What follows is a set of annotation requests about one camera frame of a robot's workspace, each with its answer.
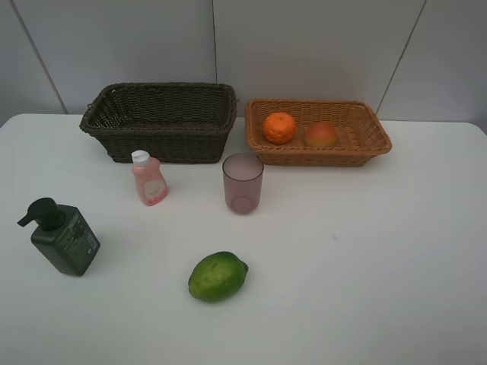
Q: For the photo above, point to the translucent purple plastic cup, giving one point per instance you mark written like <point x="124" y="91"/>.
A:
<point x="243" y="176"/>

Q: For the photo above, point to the orange mandarin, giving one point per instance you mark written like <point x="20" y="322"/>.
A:
<point x="279" y="128"/>

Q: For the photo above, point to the pink bottle white cap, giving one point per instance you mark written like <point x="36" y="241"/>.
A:
<point x="150" y="183"/>

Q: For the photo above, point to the red yellow apple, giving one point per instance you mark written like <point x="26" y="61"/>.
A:
<point x="320" y="135"/>

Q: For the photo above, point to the green lime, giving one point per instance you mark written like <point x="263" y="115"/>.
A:
<point x="217" y="277"/>

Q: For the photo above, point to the dark green pump bottle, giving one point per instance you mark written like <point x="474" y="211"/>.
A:
<point x="62" y="235"/>

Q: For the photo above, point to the dark brown wicker basket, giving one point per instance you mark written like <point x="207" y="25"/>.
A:
<point x="175" y="122"/>

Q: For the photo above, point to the light brown wicker basket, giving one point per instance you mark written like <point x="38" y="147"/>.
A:
<point x="360" y="135"/>

